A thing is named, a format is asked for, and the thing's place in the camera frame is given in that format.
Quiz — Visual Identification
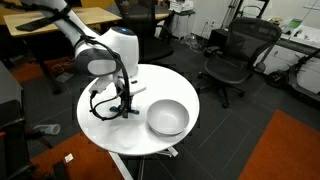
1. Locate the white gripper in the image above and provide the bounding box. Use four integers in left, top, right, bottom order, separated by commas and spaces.
87, 75, 146, 118

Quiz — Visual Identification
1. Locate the teal marker pen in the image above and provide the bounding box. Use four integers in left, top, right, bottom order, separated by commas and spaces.
109, 106, 140, 115

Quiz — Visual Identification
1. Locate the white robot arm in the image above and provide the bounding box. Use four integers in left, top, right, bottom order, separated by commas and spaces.
20, 0, 139, 120

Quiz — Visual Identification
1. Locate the round white table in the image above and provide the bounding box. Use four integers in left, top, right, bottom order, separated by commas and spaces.
77, 64, 200, 156

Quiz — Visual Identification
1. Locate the white bowl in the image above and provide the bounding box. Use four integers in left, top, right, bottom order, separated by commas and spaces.
147, 99, 189, 135

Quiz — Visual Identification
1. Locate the clear plastic bottle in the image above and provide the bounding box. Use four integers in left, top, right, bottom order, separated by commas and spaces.
34, 124, 61, 135

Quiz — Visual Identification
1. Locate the wooden desk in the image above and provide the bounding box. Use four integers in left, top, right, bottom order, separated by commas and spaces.
3, 6, 123, 38

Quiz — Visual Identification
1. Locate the black keyboard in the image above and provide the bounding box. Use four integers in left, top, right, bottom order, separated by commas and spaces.
16, 18, 52, 32

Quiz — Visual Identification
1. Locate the black mesh office chair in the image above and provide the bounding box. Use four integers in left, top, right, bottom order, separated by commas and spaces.
198, 17, 282, 108

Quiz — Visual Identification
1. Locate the black electric scooter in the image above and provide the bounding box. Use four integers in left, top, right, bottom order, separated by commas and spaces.
266, 49, 320, 101

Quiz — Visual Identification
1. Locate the white cabinet counter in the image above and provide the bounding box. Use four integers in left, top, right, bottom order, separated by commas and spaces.
254, 18, 320, 94

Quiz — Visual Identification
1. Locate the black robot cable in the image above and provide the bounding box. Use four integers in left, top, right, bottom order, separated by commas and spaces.
77, 35, 132, 122

